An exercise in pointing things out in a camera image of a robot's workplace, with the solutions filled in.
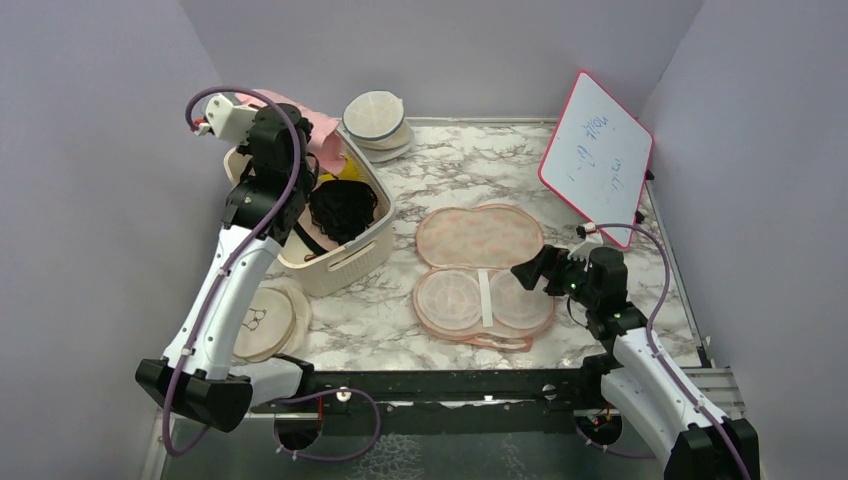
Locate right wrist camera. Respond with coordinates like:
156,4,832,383
570,222,604,261

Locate pink framed whiteboard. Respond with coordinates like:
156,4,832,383
538,71,654,249

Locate peach patterned mesh laundry bag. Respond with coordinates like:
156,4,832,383
412,204,555,352

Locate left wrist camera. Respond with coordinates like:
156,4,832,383
194,93,258,145

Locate yellow garment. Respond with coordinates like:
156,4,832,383
316,157,364,187

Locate pink bra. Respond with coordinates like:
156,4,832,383
257,89,346,175

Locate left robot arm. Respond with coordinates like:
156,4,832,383
135,103,317,432

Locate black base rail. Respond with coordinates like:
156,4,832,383
253,369,611,436

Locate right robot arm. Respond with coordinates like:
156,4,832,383
511,245,761,479

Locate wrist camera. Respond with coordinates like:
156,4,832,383
570,222,604,261
194,93,258,145

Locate beige pink garment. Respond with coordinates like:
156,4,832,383
281,207,339,264

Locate cream round laundry bags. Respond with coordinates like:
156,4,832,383
232,281,312,365

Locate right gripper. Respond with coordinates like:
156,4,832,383
512,243,600,309

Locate cream plastic laundry basket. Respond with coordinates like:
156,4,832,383
222,125,397,298

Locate black lace garment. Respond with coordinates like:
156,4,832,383
309,180,378,245

